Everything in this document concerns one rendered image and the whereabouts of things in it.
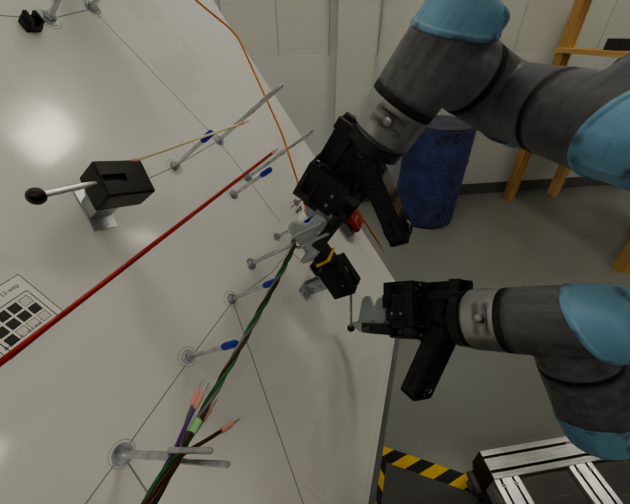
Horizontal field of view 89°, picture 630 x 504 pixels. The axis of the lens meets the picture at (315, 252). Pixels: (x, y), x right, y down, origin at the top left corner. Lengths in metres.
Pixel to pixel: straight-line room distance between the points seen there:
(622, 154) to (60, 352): 0.45
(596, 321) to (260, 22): 2.79
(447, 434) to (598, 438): 1.29
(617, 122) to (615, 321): 0.17
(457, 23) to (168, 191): 0.36
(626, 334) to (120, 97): 0.58
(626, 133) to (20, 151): 0.49
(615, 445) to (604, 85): 0.34
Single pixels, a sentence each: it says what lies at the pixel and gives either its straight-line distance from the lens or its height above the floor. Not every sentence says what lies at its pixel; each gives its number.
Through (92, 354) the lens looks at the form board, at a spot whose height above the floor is 1.24.
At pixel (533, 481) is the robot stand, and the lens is 1.53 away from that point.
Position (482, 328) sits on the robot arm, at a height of 1.20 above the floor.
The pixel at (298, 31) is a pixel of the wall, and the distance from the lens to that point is 2.94.
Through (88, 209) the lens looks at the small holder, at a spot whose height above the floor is 1.33.
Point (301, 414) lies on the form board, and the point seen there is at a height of 1.03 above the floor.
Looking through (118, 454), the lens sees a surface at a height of 1.18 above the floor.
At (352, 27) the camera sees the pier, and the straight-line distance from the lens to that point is 2.92.
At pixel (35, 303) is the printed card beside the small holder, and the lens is 0.36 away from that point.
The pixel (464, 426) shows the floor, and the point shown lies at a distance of 1.78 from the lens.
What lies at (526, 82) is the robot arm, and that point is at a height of 1.43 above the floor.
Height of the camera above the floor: 1.47
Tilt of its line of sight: 35 degrees down
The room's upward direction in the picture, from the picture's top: straight up
